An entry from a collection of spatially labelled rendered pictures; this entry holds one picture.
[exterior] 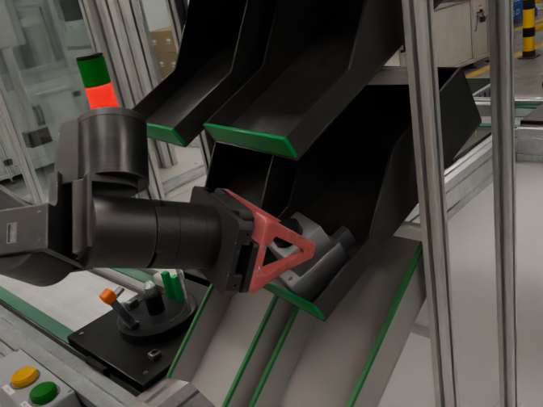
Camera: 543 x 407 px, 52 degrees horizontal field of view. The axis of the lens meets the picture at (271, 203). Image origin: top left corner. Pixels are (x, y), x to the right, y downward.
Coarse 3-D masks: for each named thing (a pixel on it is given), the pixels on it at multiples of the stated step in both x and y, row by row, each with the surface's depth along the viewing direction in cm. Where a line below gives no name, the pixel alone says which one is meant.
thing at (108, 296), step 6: (108, 288) 90; (120, 288) 91; (102, 294) 89; (108, 294) 89; (114, 294) 90; (120, 294) 91; (108, 300) 89; (114, 300) 90; (114, 306) 90; (120, 306) 91; (120, 312) 91; (126, 312) 92; (126, 318) 92; (132, 318) 93
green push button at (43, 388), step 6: (42, 384) 87; (48, 384) 86; (54, 384) 86; (36, 390) 85; (42, 390) 85; (48, 390) 85; (54, 390) 85; (30, 396) 85; (36, 396) 84; (42, 396) 84; (48, 396) 84; (36, 402) 84; (42, 402) 84
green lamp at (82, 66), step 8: (80, 64) 100; (88, 64) 100; (96, 64) 100; (104, 64) 102; (80, 72) 101; (88, 72) 101; (96, 72) 101; (104, 72) 102; (88, 80) 101; (96, 80) 101; (104, 80) 102
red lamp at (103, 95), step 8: (88, 88) 102; (96, 88) 102; (104, 88) 102; (112, 88) 104; (88, 96) 103; (96, 96) 102; (104, 96) 103; (112, 96) 104; (96, 104) 103; (104, 104) 103; (112, 104) 104
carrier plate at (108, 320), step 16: (160, 288) 109; (192, 288) 106; (96, 320) 102; (112, 320) 101; (80, 336) 98; (96, 336) 97; (112, 336) 96; (96, 352) 92; (112, 352) 92; (128, 352) 91; (144, 352) 90; (176, 352) 88; (112, 368) 88; (128, 368) 87; (144, 368) 86; (160, 368) 85; (144, 384) 83
